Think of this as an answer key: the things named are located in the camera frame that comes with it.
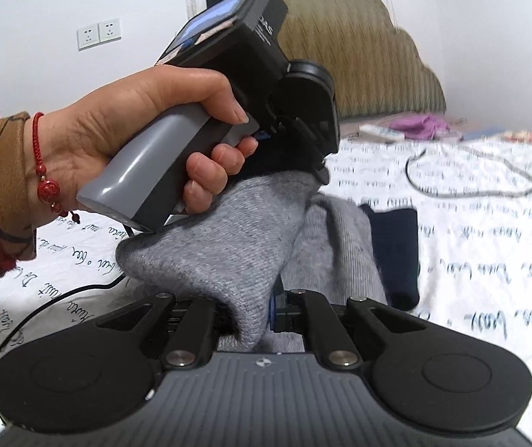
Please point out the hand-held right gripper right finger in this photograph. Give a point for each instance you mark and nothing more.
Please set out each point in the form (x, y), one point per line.
(271, 313)

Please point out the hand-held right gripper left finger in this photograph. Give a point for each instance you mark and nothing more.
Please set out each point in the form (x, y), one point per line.
(191, 328)

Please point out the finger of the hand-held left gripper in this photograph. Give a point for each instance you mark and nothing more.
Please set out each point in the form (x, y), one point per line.
(319, 139)

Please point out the grey knit sweater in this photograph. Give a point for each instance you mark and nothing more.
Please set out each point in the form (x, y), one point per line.
(247, 242)

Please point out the navy garment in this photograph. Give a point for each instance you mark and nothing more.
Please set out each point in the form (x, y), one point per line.
(394, 251)

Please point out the person's left forearm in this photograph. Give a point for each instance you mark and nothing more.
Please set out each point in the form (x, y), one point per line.
(0, 186)

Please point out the person's left hand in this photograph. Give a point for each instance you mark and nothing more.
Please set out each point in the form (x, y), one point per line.
(121, 121)

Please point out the white flat packet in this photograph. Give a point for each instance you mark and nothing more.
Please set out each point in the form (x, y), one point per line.
(380, 132)

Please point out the beige padded headboard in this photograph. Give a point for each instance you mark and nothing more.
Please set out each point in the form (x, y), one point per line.
(363, 56)

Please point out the blue booklet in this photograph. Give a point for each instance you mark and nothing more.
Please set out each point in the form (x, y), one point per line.
(484, 134)

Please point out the white printed bed sheet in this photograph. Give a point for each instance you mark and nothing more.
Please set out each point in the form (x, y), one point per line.
(480, 251)

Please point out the white wall socket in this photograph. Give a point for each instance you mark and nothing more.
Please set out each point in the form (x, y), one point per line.
(110, 31)
(88, 38)

